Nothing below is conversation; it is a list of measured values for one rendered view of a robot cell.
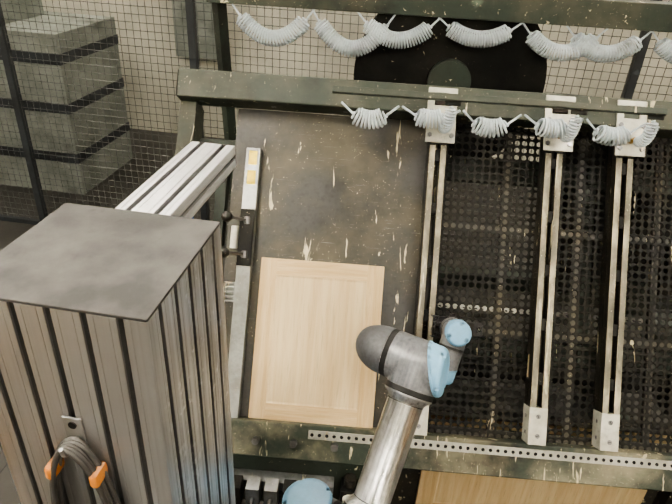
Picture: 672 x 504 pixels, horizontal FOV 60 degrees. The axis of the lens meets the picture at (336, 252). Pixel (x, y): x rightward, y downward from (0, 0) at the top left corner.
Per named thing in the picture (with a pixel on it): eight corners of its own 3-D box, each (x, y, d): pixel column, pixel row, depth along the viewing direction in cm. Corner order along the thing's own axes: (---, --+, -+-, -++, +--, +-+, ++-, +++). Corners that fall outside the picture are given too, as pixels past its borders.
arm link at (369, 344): (332, 357, 138) (387, 360, 183) (374, 374, 134) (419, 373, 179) (348, 311, 139) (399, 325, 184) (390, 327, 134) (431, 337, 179)
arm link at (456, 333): (441, 344, 167) (450, 316, 168) (436, 340, 178) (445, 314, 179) (467, 353, 167) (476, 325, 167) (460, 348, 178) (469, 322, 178)
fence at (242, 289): (225, 414, 205) (223, 417, 201) (248, 149, 210) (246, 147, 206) (239, 415, 205) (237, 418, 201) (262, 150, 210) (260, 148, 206)
